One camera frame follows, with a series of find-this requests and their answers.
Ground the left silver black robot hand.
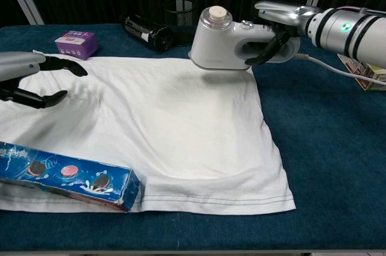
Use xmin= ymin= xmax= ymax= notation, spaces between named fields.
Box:
xmin=0 ymin=51 xmax=89 ymax=110

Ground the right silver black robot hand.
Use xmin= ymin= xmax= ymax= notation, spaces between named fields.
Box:
xmin=244 ymin=0 xmax=320 ymax=66

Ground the white handheld device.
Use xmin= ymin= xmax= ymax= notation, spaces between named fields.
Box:
xmin=188 ymin=5 xmax=301 ymax=72

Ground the white cloth garment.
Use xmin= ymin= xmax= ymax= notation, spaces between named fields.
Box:
xmin=0 ymin=49 xmax=297 ymax=213

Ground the small purple box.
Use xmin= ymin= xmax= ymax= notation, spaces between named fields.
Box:
xmin=54 ymin=30 xmax=99 ymax=60

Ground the black mesh cup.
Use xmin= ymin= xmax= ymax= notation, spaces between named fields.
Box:
xmin=162 ymin=0 xmax=195 ymax=48

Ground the red biscuit box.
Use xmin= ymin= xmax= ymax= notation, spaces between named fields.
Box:
xmin=337 ymin=53 xmax=386 ymax=92

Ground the blue cookie box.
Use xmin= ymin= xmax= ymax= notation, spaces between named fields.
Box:
xmin=0 ymin=140 xmax=141 ymax=213

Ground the dark glass bottle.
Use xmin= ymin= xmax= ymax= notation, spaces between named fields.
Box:
xmin=121 ymin=13 xmax=174 ymax=54

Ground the blue felt table mat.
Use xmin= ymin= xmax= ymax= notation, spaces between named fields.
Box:
xmin=0 ymin=23 xmax=386 ymax=252

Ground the white cable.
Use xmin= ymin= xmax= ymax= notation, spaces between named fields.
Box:
xmin=297 ymin=52 xmax=386 ymax=87

